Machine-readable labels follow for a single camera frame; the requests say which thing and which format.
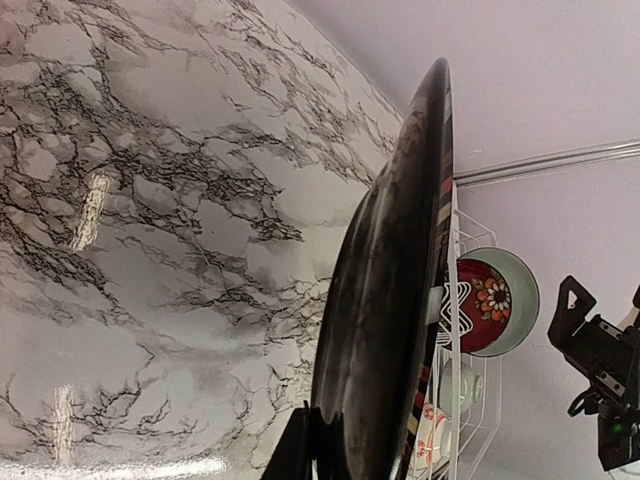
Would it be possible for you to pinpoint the pale green plate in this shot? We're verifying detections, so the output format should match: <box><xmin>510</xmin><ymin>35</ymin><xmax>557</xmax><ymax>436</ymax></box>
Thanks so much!
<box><xmin>459</xmin><ymin>247</ymin><xmax>540</xmax><ymax>358</ymax></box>

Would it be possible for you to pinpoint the red floral plate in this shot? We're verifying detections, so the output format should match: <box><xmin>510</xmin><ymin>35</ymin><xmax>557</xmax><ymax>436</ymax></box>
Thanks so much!
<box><xmin>456</xmin><ymin>258</ymin><xmax>512</xmax><ymax>354</ymax></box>

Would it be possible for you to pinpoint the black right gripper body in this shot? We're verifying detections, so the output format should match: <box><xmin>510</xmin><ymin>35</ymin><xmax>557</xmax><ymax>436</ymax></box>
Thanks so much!
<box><xmin>564</xmin><ymin>314</ymin><xmax>639</xmax><ymax>405</ymax></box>

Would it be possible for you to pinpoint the pale green bowl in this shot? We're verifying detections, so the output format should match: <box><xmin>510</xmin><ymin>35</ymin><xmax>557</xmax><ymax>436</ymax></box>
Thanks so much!
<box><xmin>438</xmin><ymin>360</ymin><xmax>484</xmax><ymax>417</ymax></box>

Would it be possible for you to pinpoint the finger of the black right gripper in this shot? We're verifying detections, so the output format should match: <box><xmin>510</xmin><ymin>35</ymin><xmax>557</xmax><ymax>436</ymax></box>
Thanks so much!
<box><xmin>548</xmin><ymin>275</ymin><xmax>598</xmax><ymax>355</ymax></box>

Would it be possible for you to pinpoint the right aluminium frame post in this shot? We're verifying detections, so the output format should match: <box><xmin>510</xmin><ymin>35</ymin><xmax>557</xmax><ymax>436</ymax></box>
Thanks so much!
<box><xmin>454</xmin><ymin>139</ymin><xmax>639</xmax><ymax>186</ymax></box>

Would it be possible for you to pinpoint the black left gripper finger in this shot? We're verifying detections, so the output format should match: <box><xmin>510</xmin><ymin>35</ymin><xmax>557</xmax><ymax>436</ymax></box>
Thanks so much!
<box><xmin>261</xmin><ymin>405</ymin><xmax>312</xmax><ymax>480</ymax></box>

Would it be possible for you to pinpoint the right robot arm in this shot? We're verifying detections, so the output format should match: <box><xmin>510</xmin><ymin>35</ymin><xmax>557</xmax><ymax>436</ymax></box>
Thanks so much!
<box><xmin>548</xmin><ymin>275</ymin><xmax>639</xmax><ymax>472</ymax></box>

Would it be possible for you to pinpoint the white wire dish rack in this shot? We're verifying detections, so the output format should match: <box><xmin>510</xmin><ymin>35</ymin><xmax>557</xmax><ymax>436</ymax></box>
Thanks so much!
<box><xmin>411</xmin><ymin>187</ymin><xmax>503</xmax><ymax>479</ymax></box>

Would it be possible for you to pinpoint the black striped rim plate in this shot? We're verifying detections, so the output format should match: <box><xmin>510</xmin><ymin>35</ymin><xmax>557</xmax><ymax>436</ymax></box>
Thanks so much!
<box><xmin>311</xmin><ymin>58</ymin><xmax>453</xmax><ymax>479</ymax></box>

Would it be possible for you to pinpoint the white red patterned bowl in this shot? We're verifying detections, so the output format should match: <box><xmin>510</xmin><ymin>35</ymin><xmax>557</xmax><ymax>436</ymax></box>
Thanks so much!
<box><xmin>410</xmin><ymin>403</ymin><xmax>451</xmax><ymax>473</ymax></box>

